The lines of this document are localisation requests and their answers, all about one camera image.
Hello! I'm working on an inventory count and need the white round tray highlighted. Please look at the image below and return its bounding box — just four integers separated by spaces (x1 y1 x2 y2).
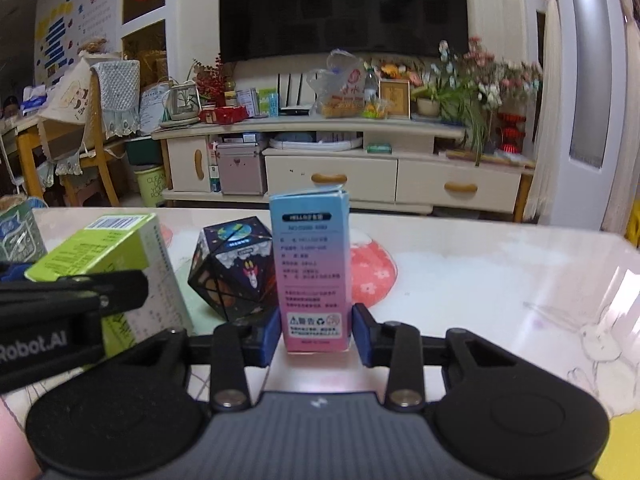
269 132 364 153

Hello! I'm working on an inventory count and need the red ornament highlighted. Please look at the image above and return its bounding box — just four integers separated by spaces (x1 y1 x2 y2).
496 112 527 154

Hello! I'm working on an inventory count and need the spider plant in white pot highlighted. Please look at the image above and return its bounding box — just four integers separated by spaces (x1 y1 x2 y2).
411 60 489 167

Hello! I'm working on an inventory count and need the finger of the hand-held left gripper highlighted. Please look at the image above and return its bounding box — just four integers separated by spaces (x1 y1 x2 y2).
0 269 150 332

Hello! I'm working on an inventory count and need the white standing air conditioner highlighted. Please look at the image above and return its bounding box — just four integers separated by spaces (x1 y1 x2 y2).
554 0 640 234

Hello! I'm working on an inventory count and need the clear plastic bag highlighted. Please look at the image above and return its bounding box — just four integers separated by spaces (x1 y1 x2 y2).
305 49 369 119

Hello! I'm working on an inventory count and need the pink storage box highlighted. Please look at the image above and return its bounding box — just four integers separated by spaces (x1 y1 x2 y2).
215 142 269 196

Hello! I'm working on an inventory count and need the wooden chair with grey cloth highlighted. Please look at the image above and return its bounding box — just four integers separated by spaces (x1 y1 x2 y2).
16 59 142 207

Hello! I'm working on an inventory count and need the glass plant vase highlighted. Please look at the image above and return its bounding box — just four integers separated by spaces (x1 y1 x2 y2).
159 77 202 127

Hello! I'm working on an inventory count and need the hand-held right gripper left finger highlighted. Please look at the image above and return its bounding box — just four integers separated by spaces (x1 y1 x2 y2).
117 304 285 412

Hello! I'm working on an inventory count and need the light blue pink box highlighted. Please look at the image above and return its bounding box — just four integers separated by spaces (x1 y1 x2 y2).
269 185 352 354

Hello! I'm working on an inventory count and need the red berry branch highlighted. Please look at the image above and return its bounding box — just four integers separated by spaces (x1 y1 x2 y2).
192 56 227 109

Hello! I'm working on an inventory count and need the white TV cabinet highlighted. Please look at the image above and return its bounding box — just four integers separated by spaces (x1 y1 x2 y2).
151 114 537 217

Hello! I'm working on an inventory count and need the red gift box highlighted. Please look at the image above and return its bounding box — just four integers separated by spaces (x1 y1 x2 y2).
199 105 249 125

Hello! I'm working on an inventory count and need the green printed pack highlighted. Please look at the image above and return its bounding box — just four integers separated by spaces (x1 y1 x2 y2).
0 205 49 264

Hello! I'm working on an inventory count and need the pink dried flower bouquet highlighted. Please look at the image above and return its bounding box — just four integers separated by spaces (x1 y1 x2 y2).
439 36 544 112

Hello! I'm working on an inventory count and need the black television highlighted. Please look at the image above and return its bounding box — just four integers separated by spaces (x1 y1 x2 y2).
219 0 472 64

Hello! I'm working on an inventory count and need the green carton box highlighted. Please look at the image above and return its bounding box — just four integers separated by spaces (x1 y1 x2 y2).
24 212 195 359

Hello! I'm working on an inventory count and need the black printed polyhedron toy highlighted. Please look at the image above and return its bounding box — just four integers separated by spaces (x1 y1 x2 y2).
187 216 279 322

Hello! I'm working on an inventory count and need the person's left forearm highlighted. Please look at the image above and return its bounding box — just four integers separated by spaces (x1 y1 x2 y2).
0 401 42 480

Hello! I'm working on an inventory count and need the green waste bin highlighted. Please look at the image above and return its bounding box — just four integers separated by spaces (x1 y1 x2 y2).
134 164 169 207

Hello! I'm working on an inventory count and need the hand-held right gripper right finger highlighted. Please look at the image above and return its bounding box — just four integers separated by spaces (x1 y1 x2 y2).
350 302 513 409

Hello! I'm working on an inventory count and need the gold picture frame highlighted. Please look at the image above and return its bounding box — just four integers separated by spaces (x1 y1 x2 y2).
378 78 412 120

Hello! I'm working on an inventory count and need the wall poster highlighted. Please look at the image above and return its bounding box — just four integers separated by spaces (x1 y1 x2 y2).
34 0 119 87

